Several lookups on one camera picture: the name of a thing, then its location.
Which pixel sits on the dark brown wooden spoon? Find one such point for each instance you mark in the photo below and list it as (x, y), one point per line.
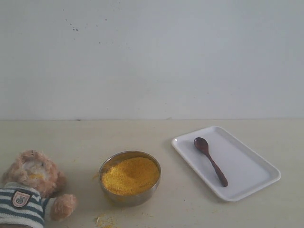
(202, 145)

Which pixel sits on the brown plush teddy bear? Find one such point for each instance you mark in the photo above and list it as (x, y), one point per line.
(28, 194)

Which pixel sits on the yellow millet grains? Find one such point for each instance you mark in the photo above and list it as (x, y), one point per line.
(131, 176)

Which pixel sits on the steel bowl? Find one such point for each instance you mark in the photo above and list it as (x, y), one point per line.
(132, 200)

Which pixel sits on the white rectangular plastic tray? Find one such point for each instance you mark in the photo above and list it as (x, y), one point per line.
(246, 171)

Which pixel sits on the spilled yellow grain pile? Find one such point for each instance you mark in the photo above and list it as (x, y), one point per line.
(106, 220)

